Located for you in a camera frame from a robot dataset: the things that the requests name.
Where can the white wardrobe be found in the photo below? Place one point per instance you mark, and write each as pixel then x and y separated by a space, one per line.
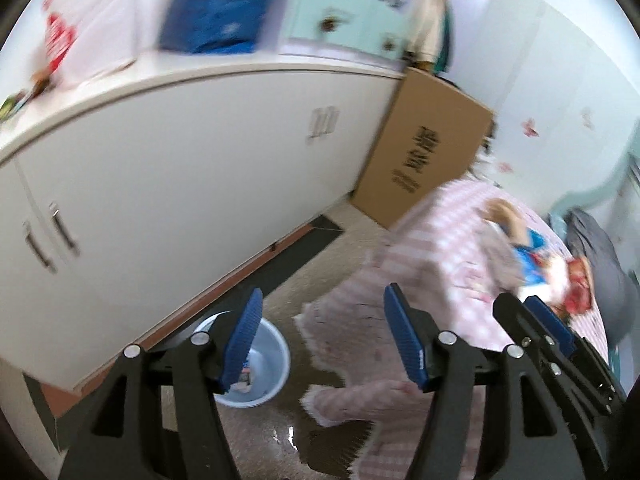
pixel 550 60

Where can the mint drawer chest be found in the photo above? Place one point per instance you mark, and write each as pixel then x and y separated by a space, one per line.
pixel 345 15

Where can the white plastic bag red print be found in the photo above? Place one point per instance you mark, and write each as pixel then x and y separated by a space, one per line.
pixel 95 25

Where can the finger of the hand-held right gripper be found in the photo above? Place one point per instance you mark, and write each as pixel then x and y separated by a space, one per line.
pixel 515 315
pixel 552 322

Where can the blue folded cloth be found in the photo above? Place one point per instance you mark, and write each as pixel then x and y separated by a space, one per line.
pixel 215 12

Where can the pale pink butterfly sticker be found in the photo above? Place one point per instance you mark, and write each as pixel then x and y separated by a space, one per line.
pixel 502 166

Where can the blue packet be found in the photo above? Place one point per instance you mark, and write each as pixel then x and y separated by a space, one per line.
pixel 531 256

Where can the cardboard box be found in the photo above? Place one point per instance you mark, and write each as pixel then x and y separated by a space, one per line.
pixel 425 145

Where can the dark floor mat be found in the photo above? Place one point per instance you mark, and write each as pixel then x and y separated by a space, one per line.
pixel 300 260

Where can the light blue plastic basin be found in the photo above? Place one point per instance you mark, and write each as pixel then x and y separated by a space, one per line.
pixel 270 355

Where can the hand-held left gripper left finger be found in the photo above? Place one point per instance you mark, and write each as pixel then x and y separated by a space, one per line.
pixel 244 340

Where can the dark hanging garment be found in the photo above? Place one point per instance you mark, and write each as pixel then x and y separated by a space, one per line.
pixel 446 40

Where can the pink checked tablecloth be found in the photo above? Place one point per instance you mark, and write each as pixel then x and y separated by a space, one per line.
pixel 440 240

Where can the red wrapper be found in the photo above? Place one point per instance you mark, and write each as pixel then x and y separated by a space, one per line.
pixel 580 285

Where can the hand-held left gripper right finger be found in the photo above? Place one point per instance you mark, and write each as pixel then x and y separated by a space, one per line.
pixel 404 340

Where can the beige butterfly sticker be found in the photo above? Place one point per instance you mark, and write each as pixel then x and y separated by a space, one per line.
pixel 587 117

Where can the beige hanging garment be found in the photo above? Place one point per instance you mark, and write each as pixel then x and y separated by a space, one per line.
pixel 425 20

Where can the colourful packet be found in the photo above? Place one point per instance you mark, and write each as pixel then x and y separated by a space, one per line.
pixel 12 102

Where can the teal bed sheet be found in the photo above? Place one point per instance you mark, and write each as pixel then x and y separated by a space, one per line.
pixel 556 222

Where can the white cabinet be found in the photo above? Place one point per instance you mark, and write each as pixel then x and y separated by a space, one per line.
pixel 175 185

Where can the brown item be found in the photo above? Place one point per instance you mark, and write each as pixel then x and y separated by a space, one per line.
pixel 506 215

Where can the grey pillow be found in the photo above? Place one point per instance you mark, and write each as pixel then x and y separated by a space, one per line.
pixel 597 255

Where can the mint bed frame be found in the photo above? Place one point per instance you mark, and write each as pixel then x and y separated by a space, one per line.
pixel 600 192

